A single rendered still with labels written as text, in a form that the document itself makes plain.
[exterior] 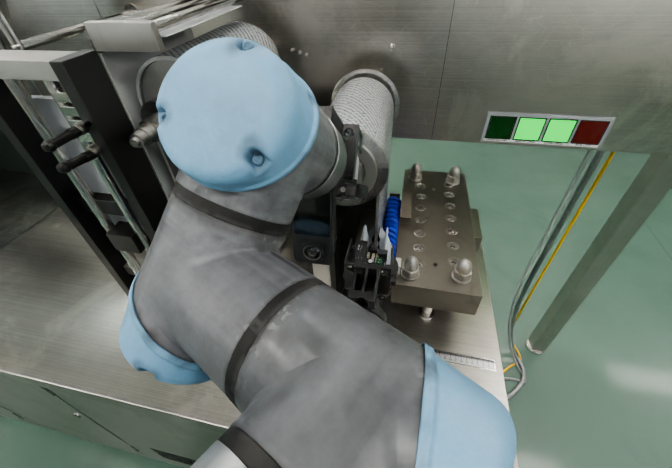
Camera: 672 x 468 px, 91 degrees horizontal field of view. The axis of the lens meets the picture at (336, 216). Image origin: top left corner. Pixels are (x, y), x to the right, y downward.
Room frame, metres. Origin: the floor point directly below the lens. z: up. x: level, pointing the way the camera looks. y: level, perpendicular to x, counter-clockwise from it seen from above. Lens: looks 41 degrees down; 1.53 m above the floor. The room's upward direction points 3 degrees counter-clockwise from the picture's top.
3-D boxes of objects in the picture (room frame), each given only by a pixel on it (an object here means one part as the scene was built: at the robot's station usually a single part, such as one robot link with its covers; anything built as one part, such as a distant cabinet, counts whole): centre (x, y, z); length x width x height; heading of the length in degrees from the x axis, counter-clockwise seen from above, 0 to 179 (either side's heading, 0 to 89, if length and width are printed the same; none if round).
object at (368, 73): (0.69, -0.07, 1.25); 0.15 x 0.01 x 0.15; 76
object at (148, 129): (0.42, 0.25, 1.33); 0.06 x 0.03 x 0.03; 166
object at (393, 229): (0.54, -0.12, 1.03); 0.21 x 0.04 x 0.03; 166
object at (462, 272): (0.39, -0.23, 1.05); 0.04 x 0.04 x 0.04
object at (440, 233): (0.55, -0.23, 1.00); 0.40 x 0.16 x 0.06; 166
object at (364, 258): (0.31, -0.04, 1.12); 0.12 x 0.08 x 0.09; 166
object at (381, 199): (0.54, -0.10, 1.11); 0.23 x 0.01 x 0.18; 166
